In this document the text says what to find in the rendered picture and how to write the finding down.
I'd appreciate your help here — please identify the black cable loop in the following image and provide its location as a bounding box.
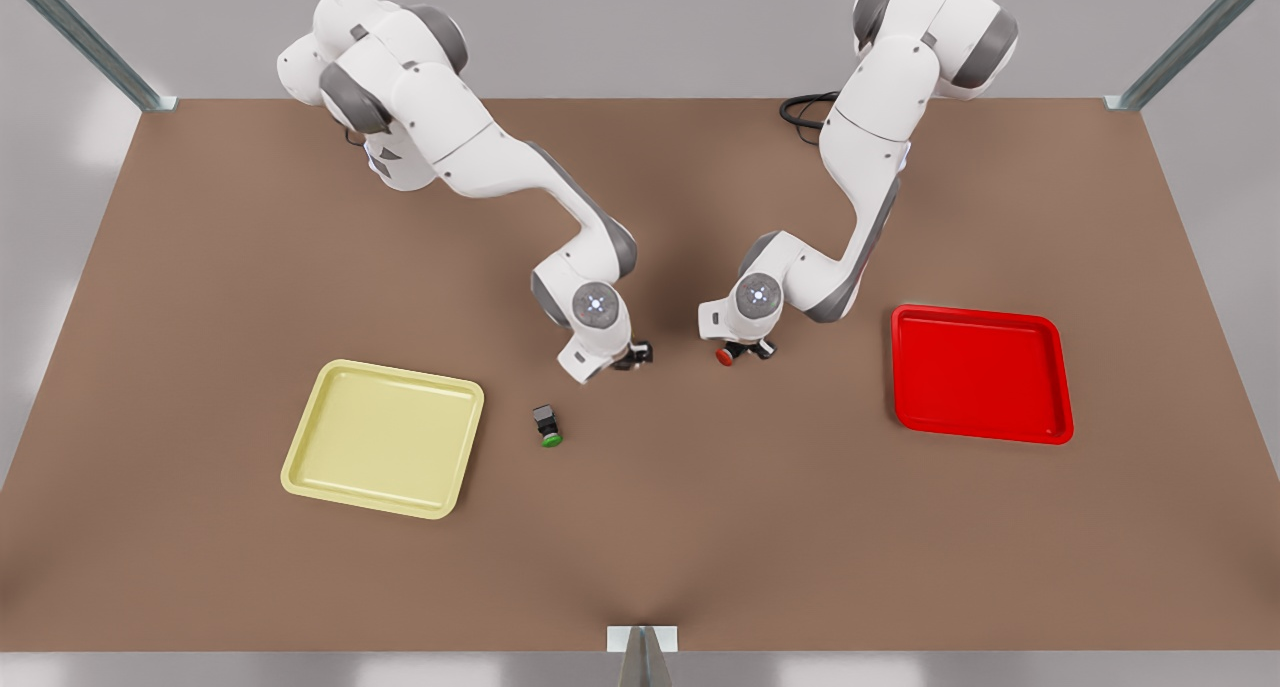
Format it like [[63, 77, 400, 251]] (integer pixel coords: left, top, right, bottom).
[[779, 91, 841, 147]]

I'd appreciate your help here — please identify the pale yellow-green tray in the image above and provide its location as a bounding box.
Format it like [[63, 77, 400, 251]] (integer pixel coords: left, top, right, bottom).
[[280, 359, 486, 521]]

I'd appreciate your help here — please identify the silver frame post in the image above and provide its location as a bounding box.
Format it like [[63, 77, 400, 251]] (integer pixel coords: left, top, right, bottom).
[[0, 0, 178, 113], [1104, 0, 1280, 112], [607, 625, 679, 687]]

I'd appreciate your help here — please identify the red tray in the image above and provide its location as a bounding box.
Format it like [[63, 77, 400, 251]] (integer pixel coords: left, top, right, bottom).
[[890, 305, 1075, 446]]

